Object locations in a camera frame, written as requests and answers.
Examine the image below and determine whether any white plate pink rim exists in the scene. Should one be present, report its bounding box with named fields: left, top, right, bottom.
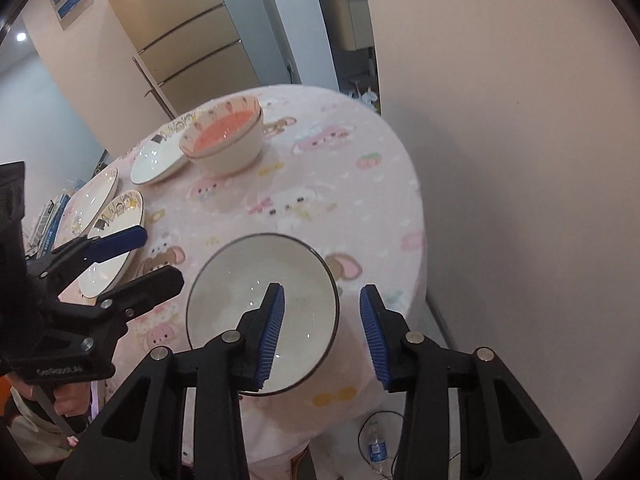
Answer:
left=53, top=168, right=119, bottom=248

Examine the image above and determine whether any white plate life lettering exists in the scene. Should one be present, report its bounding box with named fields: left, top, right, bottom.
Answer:
left=78, top=190, right=144, bottom=299

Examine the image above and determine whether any white plate cartoon rim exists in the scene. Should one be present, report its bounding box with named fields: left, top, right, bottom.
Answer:
left=129, top=130, right=189, bottom=186

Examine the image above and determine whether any white bowl dark rim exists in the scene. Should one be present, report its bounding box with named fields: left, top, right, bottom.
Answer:
left=186, top=233, right=340, bottom=396

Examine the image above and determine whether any cream bowl pink interior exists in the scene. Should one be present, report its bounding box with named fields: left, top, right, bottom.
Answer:
left=179, top=94, right=262, bottom=159

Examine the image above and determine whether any person's left hand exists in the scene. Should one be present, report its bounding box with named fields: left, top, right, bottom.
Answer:
left=6, top=373, right=91, bottom=448

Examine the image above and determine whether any stack of books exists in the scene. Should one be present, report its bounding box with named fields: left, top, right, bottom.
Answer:
left=26, top=192, right=70, bottom=257

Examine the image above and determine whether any plastic water bottle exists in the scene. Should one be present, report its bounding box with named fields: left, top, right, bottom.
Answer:
left=367, top=422, right=388, bottom=474

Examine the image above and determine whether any pink cartoon tablecloth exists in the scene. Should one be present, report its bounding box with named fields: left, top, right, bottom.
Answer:
left=128, top=84, right=426, bottom=464

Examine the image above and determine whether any beige three-door refrigerator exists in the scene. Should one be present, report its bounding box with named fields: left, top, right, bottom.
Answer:
left=108, top=0, right=259, bottom=114

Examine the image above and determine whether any bathroom vanity cabinet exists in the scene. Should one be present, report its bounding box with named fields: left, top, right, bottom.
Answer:
left=319, top=0, right=374, bottom=51

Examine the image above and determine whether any black cable on floor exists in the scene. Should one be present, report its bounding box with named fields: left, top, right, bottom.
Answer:
left=356, top=409, right=461, bottom=480

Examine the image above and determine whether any broom with wooden handle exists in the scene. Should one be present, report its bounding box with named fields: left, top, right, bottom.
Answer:
left=131, top=56, right=176, bottom=120

